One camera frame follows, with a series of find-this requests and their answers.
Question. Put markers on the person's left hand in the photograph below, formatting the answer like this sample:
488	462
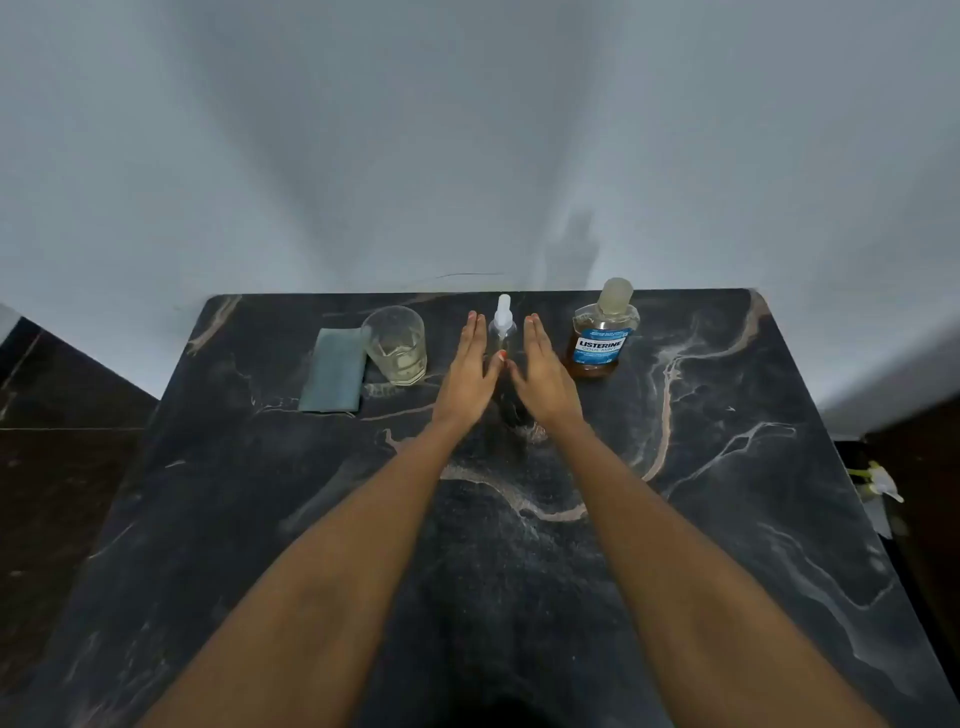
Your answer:
466	382

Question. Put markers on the person's right hand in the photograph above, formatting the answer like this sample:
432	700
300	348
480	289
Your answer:
546	382

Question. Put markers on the small clear pump bottle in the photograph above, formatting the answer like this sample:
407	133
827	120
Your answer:
501	341

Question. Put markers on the mouthwash bottle with blue label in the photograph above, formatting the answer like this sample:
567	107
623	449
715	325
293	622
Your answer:
600	349

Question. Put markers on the white pump dispenser head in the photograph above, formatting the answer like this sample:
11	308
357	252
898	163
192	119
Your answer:
503	309

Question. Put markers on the translucent mouthwash bottle cap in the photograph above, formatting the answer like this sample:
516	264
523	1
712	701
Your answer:
616	295

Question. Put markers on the person's left forearm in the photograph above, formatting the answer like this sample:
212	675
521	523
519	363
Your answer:
322	592

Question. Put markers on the person's right forearm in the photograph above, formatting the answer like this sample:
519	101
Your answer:
697	600

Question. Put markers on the trigger spray bottle, yellow nozzle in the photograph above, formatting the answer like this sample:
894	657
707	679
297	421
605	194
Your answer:
876	487

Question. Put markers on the clear drinking glass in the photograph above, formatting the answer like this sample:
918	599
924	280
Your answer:
395	346

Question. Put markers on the grey-blue folded cloth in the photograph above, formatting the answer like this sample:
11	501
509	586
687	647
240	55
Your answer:
332	371

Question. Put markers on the black marble table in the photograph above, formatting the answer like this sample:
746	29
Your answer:
225	487

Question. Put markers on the dark wooden cabinet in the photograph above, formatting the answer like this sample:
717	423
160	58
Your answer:
919	510

